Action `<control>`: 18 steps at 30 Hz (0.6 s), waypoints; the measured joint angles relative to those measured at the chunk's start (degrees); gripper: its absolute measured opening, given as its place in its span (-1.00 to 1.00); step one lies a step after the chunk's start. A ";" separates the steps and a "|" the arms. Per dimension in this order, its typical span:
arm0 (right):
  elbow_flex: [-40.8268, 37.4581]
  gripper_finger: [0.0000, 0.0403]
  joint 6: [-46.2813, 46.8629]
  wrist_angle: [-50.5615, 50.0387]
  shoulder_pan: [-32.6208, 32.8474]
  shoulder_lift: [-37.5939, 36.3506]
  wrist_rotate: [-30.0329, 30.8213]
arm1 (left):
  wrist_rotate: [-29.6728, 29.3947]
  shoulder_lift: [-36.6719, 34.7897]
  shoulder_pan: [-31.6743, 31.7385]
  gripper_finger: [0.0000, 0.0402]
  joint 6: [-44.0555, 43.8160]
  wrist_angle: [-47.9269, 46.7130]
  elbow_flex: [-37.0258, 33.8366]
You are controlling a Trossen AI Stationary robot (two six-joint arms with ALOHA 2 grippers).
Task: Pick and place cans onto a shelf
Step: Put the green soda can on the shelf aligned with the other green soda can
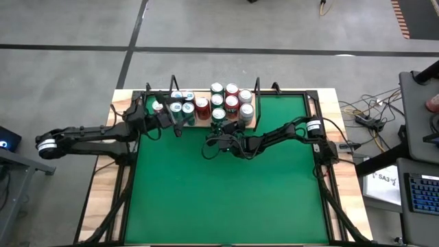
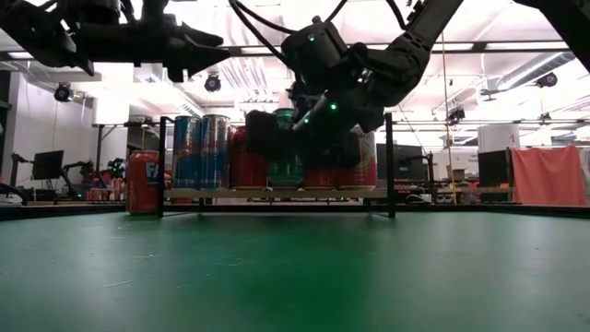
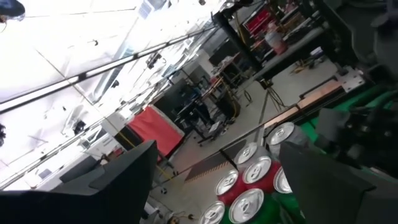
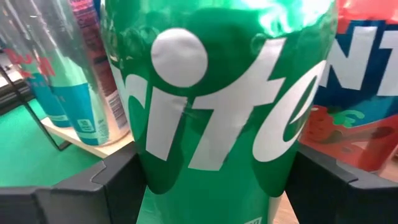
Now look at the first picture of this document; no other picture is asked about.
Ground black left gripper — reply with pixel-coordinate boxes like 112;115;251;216
153;91;183;138

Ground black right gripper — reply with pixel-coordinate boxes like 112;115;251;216
204;119;250;160

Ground orange-red Fanta can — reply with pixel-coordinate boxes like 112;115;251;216
224;95;240;119

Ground red can with black label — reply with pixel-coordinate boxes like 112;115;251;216
194;97;212;121

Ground silver and red soda can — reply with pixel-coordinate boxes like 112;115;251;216
239;102;256;124

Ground white silver soda can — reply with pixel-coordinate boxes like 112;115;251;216
238;89;254;105

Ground wooden shelf board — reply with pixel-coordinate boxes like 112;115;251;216
176;91;259;130

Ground green table mat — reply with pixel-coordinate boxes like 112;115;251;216
123;94;329;245

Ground grey side table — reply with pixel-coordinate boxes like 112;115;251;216
0;147;57;247

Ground black power strip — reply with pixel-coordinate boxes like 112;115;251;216
355;114;385;132

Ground black desk support beam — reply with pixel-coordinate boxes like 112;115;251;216
355;142;407;178

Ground black device blue light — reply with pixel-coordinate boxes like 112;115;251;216
0;126;23;154

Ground white SA3 sign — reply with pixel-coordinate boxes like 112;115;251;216
362;165;403;207

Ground black backlit keyboard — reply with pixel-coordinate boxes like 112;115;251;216
403;172;439;216

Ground black stand pole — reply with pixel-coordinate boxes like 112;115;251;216
413;60;439;86

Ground pink drink can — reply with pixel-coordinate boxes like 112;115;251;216
425;94;439;114

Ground black floor mat orange stripes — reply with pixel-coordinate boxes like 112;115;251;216
390;0;439;41

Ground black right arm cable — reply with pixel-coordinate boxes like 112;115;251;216
200;136;224;161

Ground yellow extension cord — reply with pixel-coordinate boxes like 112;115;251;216
318;0;336;17

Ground thin yellow cable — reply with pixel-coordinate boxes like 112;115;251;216
342;106;387;154

